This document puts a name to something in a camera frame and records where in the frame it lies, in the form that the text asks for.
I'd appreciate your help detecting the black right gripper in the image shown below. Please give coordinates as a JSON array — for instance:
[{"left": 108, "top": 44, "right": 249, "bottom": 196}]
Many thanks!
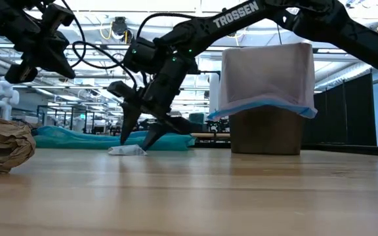
[{"left": 119, "top": 56, "right": 194, "bottom": 151}]

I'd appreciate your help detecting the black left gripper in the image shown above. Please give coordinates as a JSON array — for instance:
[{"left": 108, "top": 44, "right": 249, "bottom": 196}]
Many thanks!
[{"left": 4, "top": 30, "right": 77, "bottom": 85}]

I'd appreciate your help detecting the white paper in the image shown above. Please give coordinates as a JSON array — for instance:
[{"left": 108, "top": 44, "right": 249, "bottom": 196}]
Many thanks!
[{"left": 107, "top": 144, "right": 148, "bottom": 157}]

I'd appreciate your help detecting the teal trash bag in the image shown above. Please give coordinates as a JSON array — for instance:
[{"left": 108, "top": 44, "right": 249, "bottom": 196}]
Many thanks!
[{"left": 32, "top": 125, "right": 196, "bottom": 152}]

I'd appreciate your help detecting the large brown paper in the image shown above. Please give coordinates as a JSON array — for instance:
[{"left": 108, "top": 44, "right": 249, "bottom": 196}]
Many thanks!
[{"left": 0, "top": 114, "right": 36, "bottom": 175}]

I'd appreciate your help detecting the translucent grey trash bin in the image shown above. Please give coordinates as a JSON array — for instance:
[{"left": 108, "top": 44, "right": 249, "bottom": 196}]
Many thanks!
[{"left": 230, "top": 105, "right": 303, "bottom": 155}]

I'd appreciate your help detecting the pale pink trash bag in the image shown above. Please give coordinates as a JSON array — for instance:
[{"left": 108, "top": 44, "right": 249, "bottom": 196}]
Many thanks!
[{"left": 207, "top": 42, "right": 318, "bottom": 121}]

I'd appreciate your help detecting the wooden background table top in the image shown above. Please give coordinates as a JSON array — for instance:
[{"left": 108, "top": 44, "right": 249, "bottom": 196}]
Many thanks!
[{"left": 190, "top": 132, "right": 231, "bottom": 139}]

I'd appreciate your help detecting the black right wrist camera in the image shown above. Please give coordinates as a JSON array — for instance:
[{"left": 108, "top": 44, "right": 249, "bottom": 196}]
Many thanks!
[{"left": 106, "top": 81, "right": 138, "bottom": 103}]

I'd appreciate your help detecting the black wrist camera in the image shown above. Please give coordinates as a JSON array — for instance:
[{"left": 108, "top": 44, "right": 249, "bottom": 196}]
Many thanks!
[
  {"left": 106, "top": 81, "right": 138, "bottom": 103},
  {"left": 40, "top": 3, "right": 75, "bottom": 28}
]

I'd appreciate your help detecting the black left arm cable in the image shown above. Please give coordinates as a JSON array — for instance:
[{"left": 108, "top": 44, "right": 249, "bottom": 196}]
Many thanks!
[{"left": 60, "top": 0, "right": 88, "bottom": 69}]

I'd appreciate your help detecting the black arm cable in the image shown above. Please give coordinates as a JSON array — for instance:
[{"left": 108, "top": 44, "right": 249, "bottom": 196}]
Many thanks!
[
  {"left": 60, "top": 0, "right": 88, "bottom": 69},
  {"left": 72, "top": 12, "right": 196, "bottom": 90}
]

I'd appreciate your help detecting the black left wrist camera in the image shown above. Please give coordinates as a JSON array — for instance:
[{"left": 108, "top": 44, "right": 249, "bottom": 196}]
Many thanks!
[{"left": 40, "top": 3, "right": 75, "bottom": 28}]

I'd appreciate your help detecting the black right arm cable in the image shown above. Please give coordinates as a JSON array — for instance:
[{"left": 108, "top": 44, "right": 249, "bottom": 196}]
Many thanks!
[{"left": 72, "top": 12, "right": 196, "bottom": 90}]

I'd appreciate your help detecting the black partition wall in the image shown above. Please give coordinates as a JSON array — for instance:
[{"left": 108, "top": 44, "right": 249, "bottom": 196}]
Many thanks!
[{"left": 302, "top": 72, "right": 377, "bottom": 148}]

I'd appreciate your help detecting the black metal rig frame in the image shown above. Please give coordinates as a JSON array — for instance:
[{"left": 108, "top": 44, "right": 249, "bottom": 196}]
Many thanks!
[{"left": 192, "top": 140, "right": 378, "bottom": 158}]

